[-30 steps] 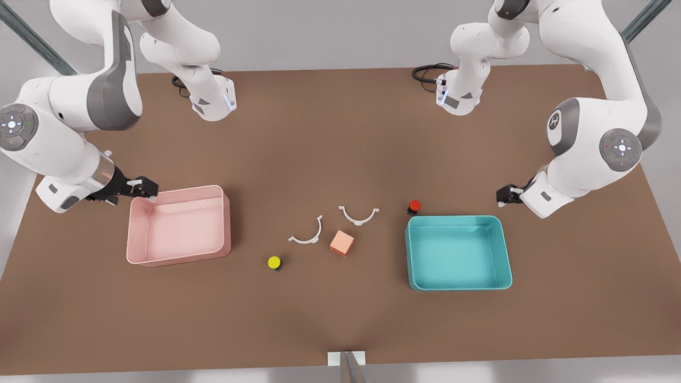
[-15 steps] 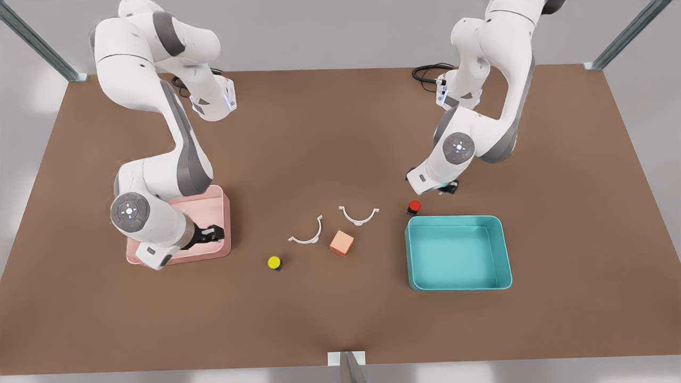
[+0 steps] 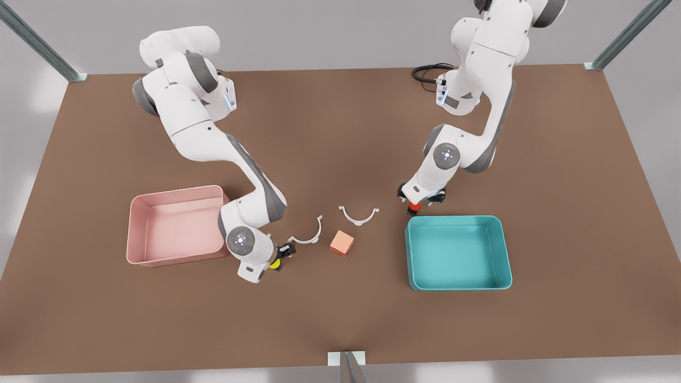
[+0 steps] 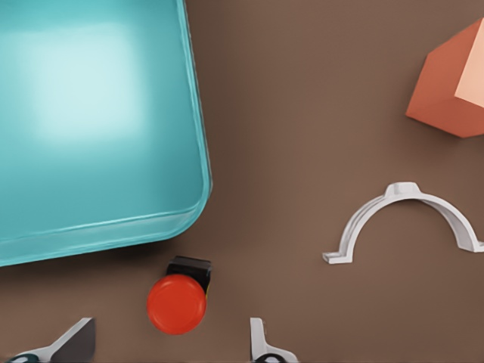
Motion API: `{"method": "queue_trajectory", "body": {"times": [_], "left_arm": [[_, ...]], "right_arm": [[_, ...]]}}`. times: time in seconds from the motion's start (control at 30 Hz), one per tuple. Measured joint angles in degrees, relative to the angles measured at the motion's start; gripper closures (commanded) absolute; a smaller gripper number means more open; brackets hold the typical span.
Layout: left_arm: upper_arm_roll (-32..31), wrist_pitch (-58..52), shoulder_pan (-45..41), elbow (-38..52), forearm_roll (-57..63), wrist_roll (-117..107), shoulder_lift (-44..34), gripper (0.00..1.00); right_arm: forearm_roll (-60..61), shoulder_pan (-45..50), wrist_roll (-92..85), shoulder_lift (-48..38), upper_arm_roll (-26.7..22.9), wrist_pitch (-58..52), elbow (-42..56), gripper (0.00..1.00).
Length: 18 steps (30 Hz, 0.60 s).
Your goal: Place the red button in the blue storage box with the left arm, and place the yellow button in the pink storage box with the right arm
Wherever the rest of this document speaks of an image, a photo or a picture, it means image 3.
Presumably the blue storage box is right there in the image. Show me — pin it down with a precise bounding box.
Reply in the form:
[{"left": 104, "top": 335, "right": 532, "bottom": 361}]
[{"left": 405, "top": 215, "right": 513, "bottom": 292}]

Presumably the pink storage box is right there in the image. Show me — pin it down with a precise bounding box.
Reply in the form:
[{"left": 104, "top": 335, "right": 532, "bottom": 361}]
[{"left": 126, "top": 185, "right": 231, "bottom": 268}]

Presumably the orange cube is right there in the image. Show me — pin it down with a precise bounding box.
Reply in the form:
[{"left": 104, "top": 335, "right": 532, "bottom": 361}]
[{"left": 329, "top": 230, "right": 355, "bottom": 257}]

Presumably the white curved bracket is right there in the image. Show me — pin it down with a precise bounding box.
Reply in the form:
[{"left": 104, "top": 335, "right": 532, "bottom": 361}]
[
  {"left": 288, "top": 215, "right": 323, "bottom": 245},
  {"left": 338, "top": 206, "right": 380, "bottom": 226}
]

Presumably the black cable loop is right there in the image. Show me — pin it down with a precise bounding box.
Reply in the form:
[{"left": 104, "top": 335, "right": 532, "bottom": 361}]
[{"left": 411, "top": 63, "right": 456, "bottom": 93}]

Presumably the silver frame post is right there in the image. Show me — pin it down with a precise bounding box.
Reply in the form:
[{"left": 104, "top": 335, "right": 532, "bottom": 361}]
[
  {"left": 327, "top": 351, "right": 367, "bottom": 383},
  {"left": 583, "top": 0, "right": 674, "bottom": 71},
  {"left": 0, "top": 2, "right": 88, "bottom": 83}
]

